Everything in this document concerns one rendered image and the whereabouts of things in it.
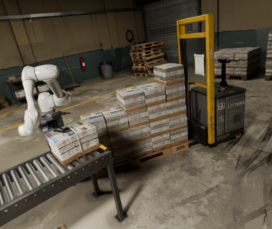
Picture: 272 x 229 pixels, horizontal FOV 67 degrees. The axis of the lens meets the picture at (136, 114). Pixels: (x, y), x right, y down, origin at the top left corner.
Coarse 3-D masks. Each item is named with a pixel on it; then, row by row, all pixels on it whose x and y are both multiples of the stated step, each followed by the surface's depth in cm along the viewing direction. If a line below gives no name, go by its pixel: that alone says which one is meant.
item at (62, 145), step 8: (48, 136) 183; (56, 136) 180; (64, 136) 177; (72, 136) 176; (56, 144) 168; (64, 144) 173; (72, 144) 178; (56, 152) 182; (64, 152) 175; (72, 152) 180; (64, 160) 176
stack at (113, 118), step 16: (96, 112) 286; (112, 112) 277; (128, 112) 268; (144, 112) 274; (160, 112) 282; (96, 128) 259; (112, 128) 266; (144, 128) 280; (160, 128) 289; (112, 144) 273; (128, 144) 282; (144, 144) 289; (160, 144) 298; (112, 160) 281; (128, 160) 289; (96, 176) 280
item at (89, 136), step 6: (72, 126) 196; (78, 126) 194; (84, 126) 192; (90, 126) 191; (84, 132) 183; (90, 132) 187; (96, 132) 191; (84, 138) 184; (90, 138) 188; (96, 138) 193; (84, 144) 186; (90, 144) 190; (96, 144) 194
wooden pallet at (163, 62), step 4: (152, 56) 861; (156, 56) 876; (160, 56) 908; (144, 60) 844; (148, 60) 860; (152, 60) 876; (156, 60) 891; (160, 60) 907; (164, 60) 904; (152, 64) 856; (156, 64) 871; (160, 64) 885; (148, 68) 843; (148, 72) 851; (152, 72) 868
